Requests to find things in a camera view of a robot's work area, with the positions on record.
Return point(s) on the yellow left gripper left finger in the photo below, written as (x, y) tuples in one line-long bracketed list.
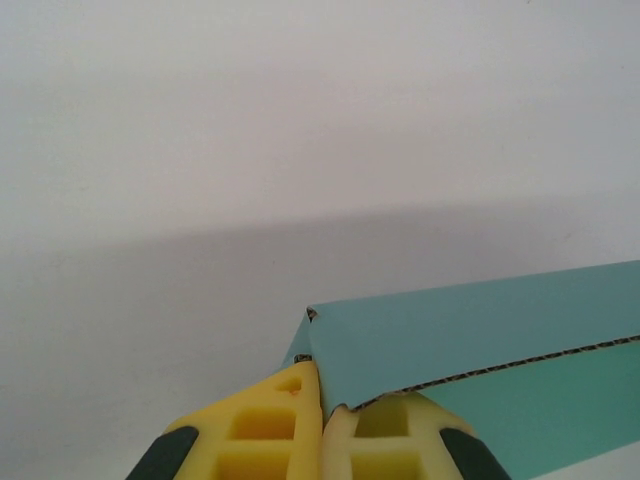
[(260, 435)]

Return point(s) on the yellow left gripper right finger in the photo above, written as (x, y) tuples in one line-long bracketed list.
[(390, 450)]

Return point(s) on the green cardboard box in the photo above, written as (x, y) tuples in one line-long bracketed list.
[(450, 330)]

